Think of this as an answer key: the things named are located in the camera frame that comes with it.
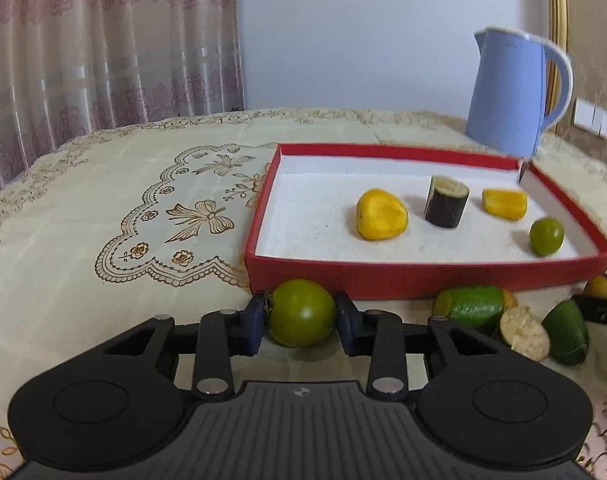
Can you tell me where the dark green round lime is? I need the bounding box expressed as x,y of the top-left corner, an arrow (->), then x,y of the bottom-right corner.
541,299 -> 591,367

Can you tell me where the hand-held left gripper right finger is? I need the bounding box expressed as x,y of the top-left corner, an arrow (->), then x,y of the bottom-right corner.
334,291 -> 515,402

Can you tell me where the green cucumber chunk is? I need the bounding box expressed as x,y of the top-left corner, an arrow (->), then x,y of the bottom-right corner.
432,285 -> 518,336

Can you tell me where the blue electric kettle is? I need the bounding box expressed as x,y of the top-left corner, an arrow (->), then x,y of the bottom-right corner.
465,26 -> 574,157

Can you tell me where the white wall switch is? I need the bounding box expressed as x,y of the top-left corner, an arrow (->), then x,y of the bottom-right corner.
572,97 -> 607,138

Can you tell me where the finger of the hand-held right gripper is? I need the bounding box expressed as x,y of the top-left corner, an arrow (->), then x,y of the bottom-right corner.
571,292 -> 607,353

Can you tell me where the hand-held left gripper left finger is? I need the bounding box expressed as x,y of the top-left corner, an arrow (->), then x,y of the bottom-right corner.
104,290 -> 270,401

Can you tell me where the red shallow cardboard box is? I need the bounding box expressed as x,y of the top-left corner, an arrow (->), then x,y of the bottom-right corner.
246,142 -> 607,301

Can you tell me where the yellow bell pepper piece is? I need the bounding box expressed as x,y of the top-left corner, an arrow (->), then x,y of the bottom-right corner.
482,188 -> 528,221

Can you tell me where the yellow mango chunk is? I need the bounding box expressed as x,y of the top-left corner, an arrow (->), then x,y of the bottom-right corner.
356,188 -> 409,241

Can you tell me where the dark sugarcane piece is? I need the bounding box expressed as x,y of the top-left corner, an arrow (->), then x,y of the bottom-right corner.
424,175 -> 470,229

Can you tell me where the green tomato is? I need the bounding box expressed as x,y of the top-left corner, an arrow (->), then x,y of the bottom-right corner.
528,217 -> 565,258
268,279 -> 337,348

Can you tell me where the gold curved wall moulding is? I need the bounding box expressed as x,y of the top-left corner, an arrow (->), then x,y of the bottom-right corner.
544,0 -> 570,133

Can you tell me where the cut eggplant chunk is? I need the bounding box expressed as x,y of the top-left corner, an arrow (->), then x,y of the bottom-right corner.
499,306 -> 551,365

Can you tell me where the pink patterned curtain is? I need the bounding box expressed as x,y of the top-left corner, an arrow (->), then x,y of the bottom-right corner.
0,0 -> 247,201

